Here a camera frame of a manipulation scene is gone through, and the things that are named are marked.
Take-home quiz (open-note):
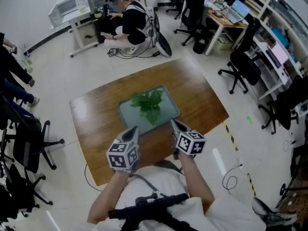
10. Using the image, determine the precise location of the black chest harness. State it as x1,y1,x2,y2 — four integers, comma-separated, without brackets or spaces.
107,192,200,231

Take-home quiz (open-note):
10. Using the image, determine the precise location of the person's grey shoe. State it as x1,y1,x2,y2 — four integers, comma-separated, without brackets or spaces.
251,197,298,227

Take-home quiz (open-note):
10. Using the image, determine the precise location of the white standing desk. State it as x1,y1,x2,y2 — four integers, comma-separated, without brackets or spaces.
50,15,99,58

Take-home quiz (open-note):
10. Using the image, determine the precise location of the yellow black floor tape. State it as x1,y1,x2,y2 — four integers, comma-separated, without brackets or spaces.
222,121,239,152

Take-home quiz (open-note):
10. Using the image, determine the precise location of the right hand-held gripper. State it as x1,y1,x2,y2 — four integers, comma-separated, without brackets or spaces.
170,119,207,160

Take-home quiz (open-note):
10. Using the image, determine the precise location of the person's right forearm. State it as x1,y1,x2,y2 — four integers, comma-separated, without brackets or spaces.
178,153,215,214

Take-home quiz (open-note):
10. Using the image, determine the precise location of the wooden office desk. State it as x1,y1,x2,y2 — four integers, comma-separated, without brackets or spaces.
204,8,248,56

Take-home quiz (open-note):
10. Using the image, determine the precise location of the green plastic tray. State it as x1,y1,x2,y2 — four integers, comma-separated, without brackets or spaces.
117,85,180,136

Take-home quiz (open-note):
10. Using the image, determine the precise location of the open laptop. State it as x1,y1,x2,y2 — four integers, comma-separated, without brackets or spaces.
221,0,251,24

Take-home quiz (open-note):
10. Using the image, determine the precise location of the white backpack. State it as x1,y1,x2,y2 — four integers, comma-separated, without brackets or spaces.
143,6,160,39

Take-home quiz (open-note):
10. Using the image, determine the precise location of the person's left forearm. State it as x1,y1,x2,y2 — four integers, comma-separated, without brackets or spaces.
87,170,133,224

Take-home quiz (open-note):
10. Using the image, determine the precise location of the black cabinet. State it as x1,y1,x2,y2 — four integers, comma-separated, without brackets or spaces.
90,11,124,44

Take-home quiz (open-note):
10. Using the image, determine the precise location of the white shelving unit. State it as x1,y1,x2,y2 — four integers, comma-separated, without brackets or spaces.
231,0,308,101

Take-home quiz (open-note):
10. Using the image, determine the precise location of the black cable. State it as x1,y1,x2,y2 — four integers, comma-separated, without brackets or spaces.
84,163,103,192

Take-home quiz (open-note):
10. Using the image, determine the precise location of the white microwave oven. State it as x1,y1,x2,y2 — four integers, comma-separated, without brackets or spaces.
48,0,91,28

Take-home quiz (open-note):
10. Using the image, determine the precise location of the green potted flower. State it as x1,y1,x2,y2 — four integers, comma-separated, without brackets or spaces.
129,90,166,126

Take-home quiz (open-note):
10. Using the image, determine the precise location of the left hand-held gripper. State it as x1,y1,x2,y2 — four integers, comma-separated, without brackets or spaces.
106,126,140,174

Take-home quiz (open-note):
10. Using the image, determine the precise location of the black waste bin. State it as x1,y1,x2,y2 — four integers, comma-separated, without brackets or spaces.
192,38,209,55

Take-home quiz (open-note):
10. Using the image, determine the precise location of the wooden table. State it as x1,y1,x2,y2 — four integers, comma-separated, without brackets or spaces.
69,56,230,187

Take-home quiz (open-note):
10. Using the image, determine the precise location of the person's white shirt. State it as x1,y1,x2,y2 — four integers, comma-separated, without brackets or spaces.
72,165,267,231

